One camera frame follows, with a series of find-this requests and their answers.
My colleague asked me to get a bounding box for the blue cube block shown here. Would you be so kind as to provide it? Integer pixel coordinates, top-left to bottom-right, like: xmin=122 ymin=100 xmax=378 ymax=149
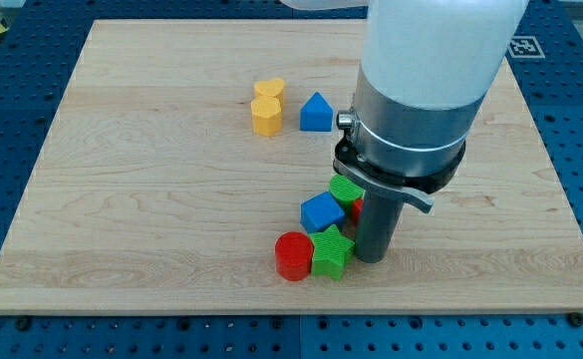
xmin=300 ymin=191 xmax=345 ymax=233

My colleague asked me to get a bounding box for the green cylinder block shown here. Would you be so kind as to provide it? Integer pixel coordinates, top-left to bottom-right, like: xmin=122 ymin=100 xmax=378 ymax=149
xmin=329 ymin=175 xmax=364 ymax=215

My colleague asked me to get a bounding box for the red cylinder block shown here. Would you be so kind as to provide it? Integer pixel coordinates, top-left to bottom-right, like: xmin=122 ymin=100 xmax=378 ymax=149
xmin=274 ymin=231 xmax=314 ymax=281

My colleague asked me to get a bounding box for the small red block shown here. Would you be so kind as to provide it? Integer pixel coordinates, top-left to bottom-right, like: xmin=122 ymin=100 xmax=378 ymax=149
xmin=350 ymin=197 xmax=364 ymax=226

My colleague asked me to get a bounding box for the green star block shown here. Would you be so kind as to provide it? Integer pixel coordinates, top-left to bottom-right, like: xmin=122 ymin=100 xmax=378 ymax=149
xmin=309 ymin=224 xmax=355 ymax=281

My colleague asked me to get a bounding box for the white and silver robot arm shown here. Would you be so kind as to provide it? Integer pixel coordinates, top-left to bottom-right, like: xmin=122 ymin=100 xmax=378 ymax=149
xmin=353 ymin=0 xmax=528 ymax=178

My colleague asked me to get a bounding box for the blue house-shaped block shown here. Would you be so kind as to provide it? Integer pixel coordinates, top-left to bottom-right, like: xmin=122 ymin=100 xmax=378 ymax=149
xmin=299 ymin=92 xmax=333 ymax=132

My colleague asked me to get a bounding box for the yellow hexagon block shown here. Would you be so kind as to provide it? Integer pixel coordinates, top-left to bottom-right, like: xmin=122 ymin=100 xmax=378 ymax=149
xmin=250 ymin=96 xmax=282 ymax=137

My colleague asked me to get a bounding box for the yellow heart block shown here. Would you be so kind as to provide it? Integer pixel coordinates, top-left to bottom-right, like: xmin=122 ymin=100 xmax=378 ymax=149
xmin=253 ymin=78 xmax=285 ymax=108

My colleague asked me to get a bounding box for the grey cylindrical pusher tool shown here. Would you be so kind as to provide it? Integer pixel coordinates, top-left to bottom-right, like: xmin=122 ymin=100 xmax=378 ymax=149
xmin=354 ymin=192 xmax=404 ymax=263

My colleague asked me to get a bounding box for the wooden board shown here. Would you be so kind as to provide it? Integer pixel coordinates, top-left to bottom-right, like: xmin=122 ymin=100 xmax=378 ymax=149
xmin=0 ymin=20 xmax=583 ymax=316

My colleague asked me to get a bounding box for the black and grey tool clamp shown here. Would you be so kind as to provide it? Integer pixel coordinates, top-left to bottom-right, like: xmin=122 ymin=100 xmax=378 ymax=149
xmin=333 ymin=110 xmax=465 ymax=213

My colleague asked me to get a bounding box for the white fiducial marker tag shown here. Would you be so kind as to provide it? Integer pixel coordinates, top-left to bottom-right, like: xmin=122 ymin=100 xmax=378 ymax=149
xmin=508 ymin=36 xmax=545 ymax=59

